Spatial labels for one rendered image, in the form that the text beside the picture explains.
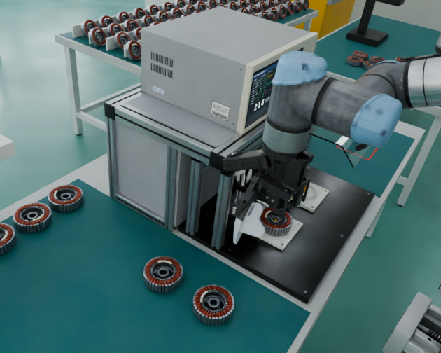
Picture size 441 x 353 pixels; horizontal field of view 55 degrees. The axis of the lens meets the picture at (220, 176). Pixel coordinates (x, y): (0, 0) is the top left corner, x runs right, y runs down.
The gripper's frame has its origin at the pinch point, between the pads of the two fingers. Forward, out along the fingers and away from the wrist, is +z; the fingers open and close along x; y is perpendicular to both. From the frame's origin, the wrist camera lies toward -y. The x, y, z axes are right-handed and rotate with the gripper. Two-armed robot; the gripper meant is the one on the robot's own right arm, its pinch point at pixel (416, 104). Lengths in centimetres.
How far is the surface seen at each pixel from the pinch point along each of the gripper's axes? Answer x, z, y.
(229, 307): -85, 37, -6
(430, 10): 472, 61, -134
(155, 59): -63, -9, -61
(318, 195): -22.5, 37.1, -15.2
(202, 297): -87, 37, -13
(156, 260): -88, 37, -31
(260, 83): -52, -10, -29
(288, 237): -49, 37, -10
